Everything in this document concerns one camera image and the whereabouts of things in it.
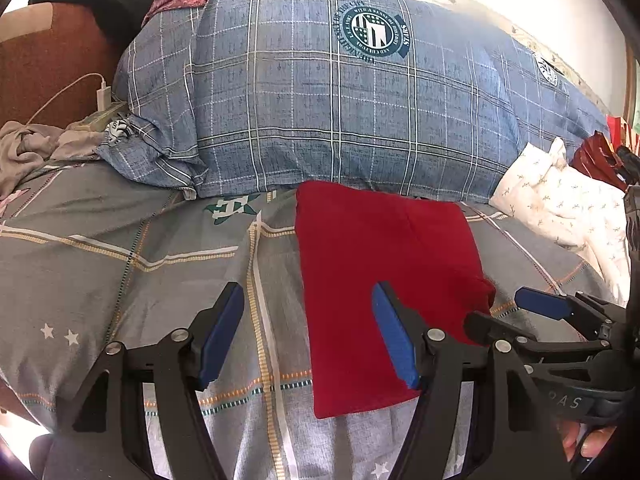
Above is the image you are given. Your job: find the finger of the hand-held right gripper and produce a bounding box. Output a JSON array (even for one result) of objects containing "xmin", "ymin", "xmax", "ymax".
[
  {"xmin": 464, "ymin": 311, "xmax": 537, "ymax": 361},
  {"xmin": 514, "ymin": 286, "xmax": 627, "ymax": 334}
]

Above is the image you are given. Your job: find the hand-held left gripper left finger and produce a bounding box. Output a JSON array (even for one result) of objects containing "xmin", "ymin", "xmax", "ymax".
[{"xmin": 55, "ymin": 282, "xmax": 246, "ymax": 480}]

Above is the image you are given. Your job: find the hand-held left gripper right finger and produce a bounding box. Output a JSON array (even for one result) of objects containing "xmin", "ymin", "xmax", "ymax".
[{"xmin": 372, "ymin": 281, "xmax": 571, "ymax": 480}]

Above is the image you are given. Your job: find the red shirt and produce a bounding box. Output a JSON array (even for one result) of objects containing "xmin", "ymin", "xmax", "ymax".
[{"xmin": 294, "ymin": 180, "xmax": 497, "ymax": 420}]

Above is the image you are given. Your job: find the person's right hand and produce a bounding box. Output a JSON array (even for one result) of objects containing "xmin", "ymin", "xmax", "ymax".
[{"xmin": 559, "ymin": 417, "xmax": 618, "ymax": 462}]

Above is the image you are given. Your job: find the white floral pillow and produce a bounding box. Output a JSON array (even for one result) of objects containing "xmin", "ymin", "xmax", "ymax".
[{"xmin": 489, "ymin": 137, "xmax": 633, "ymax": 306}]

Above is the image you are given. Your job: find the grey patterned bed sheet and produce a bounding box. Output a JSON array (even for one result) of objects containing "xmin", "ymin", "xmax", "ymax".
[{"xmin": 0, "ymin": 160, "xmax": 631, "ymax": 480}]

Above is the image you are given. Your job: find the red bag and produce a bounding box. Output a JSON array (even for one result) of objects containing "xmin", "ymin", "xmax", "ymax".
[{"xmin": 570, "ymin": 115, "xmax": 640, "ymax": 191}]

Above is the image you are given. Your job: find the pale green power strip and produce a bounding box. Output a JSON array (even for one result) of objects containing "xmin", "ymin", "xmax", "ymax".
[{"xmin": 82, "ymin": 101, "xmax": 128, "ymax": 130}]

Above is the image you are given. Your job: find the grey crumpled cloth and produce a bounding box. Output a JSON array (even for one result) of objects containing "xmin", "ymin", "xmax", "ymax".
[{"xmin": 0, "ymin": 120, "xmax": 108, "ymax": 201}]

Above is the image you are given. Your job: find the black cloth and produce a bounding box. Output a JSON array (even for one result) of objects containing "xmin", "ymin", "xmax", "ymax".
[{"xmin": 30, "ymin": 0, "xmax": 151, "ymax": 51}]

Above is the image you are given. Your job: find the white charger cable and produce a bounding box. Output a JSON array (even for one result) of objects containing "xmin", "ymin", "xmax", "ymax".
[{"xmin": 27, "ymin": 72, "xmax": 108, "ymax": 125}]

